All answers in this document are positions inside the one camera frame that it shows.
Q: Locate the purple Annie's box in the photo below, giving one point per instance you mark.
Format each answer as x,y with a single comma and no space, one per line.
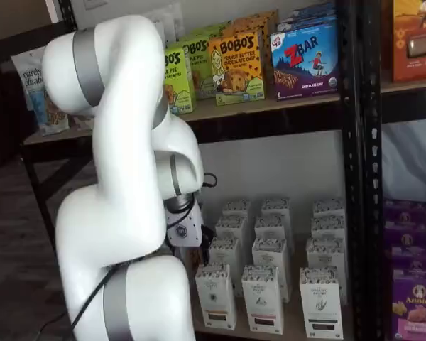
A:
415,309
412,259
404,220

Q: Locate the blue label granola bag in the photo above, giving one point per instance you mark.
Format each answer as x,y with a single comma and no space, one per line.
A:
35,89

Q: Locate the black metal shelf frame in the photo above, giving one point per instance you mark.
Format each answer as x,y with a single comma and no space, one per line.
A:
372,177
348,177

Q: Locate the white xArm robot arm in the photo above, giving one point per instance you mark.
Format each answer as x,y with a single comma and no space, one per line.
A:
128,106

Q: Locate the orange snack box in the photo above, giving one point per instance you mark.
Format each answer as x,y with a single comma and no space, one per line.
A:
412,35

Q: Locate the white box black strip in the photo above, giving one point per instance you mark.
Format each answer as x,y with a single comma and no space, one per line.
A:
319,305
328,207
324,252
326,227

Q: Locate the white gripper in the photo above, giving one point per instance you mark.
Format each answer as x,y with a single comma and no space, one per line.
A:
184,231

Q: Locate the blue Z Bar box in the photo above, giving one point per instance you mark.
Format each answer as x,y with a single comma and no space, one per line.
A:
305,64
305,17

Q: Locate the green Bobo's apple pie box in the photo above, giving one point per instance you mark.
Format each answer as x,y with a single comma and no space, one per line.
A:
213,30
199,71
177,85

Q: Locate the orange Bobo's peanut butter box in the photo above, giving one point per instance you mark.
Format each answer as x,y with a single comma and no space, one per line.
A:
255,21
234,71

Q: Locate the white box pink strip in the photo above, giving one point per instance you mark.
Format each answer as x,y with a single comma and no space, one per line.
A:
275,206
271,225
262,302
270,252

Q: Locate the white plastic sheet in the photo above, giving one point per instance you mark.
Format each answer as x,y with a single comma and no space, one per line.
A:
412,160

